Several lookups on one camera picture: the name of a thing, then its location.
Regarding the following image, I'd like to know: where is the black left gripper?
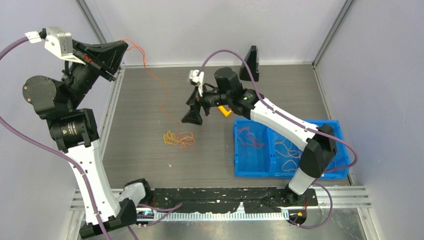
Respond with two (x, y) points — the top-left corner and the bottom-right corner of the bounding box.
(61, 38), (127, 108)

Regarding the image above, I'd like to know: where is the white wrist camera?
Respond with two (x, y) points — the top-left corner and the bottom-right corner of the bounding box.
(25, 26), (85, 65)
(187, 69), (205, 97)

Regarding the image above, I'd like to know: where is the black wedge stand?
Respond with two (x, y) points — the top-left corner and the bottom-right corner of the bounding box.
(239, 45), (260, 82)

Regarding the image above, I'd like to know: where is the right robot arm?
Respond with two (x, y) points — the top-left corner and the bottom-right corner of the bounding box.
(181, 67), (337, 205)

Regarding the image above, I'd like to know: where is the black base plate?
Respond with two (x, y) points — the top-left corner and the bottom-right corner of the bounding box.
(140, 187), (318, 214)

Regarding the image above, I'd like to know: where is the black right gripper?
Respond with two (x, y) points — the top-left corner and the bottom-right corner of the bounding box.
(181, 84), (231, 127)

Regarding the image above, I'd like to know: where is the yellow triangular plastic frame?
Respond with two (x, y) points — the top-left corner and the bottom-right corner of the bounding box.
(217, 105), (233, 118)

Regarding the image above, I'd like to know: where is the blue three-compartment bin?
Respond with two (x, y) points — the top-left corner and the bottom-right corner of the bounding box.
(233, 118), (351, 180)

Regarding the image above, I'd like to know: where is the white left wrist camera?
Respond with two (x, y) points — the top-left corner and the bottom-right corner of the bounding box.
(25, 26), (85, 65)

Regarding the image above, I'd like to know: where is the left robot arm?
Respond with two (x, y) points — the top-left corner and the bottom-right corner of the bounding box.
(22, 40), (154, 239)

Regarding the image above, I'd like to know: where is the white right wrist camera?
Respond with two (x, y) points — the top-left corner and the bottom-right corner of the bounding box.
(187, 69), (205, 97)

